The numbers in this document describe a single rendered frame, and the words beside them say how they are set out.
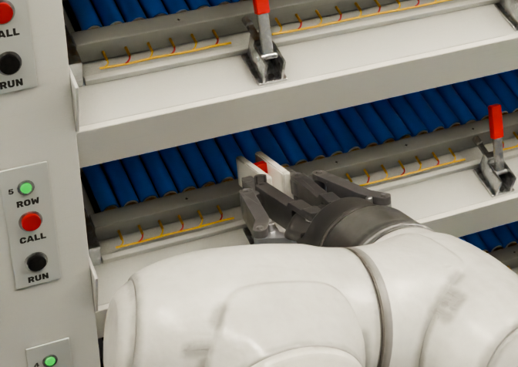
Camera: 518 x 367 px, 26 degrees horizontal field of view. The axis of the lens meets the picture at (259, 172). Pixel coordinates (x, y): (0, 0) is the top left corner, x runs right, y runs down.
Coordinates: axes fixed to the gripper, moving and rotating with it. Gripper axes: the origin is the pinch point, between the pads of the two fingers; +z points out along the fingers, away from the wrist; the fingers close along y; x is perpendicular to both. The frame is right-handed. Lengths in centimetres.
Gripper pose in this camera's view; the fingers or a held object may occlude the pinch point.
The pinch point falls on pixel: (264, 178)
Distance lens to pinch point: 105.9
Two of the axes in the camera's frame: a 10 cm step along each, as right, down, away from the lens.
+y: 9.2, -2.2, 3.3
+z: -3.9, -2.9, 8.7
